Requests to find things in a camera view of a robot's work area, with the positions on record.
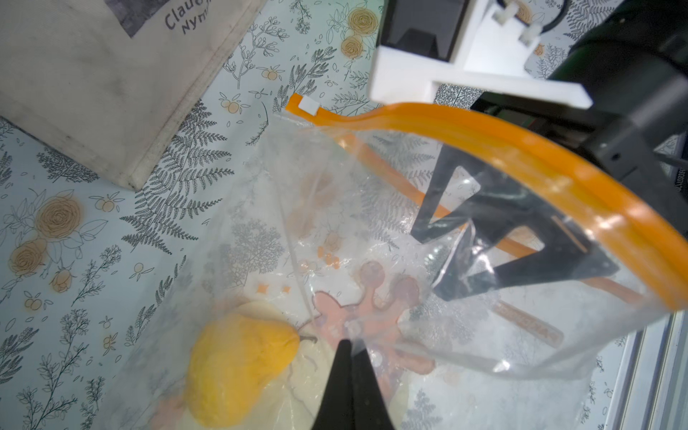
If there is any floral patterned table mat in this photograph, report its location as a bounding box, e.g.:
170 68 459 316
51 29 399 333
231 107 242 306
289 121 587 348
0 0 688 430

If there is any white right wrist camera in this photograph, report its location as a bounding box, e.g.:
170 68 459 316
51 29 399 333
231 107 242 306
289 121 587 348
368 1 593 109

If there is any yellow orange toy fruit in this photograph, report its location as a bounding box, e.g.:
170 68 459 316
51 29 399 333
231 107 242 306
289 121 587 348
184 314 302 428

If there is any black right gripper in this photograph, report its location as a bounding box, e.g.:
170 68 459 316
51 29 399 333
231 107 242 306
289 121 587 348
432 92 687 301

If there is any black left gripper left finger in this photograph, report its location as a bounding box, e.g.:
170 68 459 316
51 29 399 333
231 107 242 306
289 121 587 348
312 340 352 430

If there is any clear orange zip-top bag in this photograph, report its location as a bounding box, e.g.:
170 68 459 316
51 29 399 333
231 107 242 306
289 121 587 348
93 96 687 429

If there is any white zip slider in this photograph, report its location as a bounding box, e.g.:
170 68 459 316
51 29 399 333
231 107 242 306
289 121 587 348
298 96 321 116

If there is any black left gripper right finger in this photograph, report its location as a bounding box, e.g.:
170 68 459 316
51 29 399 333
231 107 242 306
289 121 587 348
351 349 394 430

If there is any aluminium front rail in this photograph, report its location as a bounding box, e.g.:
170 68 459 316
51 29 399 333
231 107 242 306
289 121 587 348
604 311 687 429

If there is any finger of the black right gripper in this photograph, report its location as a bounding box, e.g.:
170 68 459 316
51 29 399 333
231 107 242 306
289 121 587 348
410 144 538 245

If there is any beige Monet tote bag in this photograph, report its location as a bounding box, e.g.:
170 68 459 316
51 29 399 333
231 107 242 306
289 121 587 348
1 1 263 190

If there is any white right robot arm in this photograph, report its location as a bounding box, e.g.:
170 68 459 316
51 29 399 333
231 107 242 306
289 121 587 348
411 1 687 301

